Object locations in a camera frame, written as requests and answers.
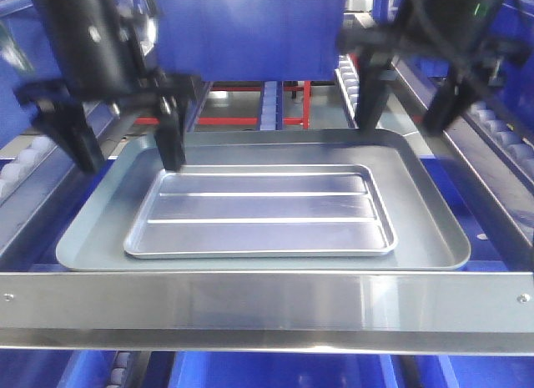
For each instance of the front steel shelf rail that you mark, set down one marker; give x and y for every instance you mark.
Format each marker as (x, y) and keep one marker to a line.
(392, 312)

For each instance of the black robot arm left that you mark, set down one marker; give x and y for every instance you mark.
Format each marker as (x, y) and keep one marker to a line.
(100, 58)

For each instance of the small silver ribbed tray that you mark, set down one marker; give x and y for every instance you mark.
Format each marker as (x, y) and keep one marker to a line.
(262, 211)

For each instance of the far left roller track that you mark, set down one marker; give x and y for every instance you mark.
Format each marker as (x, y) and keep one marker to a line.
(16, 171)

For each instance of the centre right roller track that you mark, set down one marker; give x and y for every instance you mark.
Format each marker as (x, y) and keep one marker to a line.
(511, 142)

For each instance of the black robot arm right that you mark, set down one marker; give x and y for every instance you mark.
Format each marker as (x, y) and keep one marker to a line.
(454, 31)

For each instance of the centre left roller track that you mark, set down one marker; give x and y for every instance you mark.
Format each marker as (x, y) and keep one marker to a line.
(271, 112)

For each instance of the large blue plastic crate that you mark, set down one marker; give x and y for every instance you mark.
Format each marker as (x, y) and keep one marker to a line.
(250, 40)

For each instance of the roller track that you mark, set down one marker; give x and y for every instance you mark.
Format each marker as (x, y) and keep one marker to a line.
(271, 112)
(511, 142)
(348, 82)
(16, 171)

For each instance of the red steel floor frame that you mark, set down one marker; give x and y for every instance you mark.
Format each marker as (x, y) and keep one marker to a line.
(237, 105)

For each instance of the blue bin bottom shelf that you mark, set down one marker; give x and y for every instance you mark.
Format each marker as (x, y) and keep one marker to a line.
(249, 369)

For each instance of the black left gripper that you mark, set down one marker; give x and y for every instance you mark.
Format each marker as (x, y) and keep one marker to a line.
(62, 118)

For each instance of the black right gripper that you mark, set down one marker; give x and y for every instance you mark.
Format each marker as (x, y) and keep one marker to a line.
(376, 44)

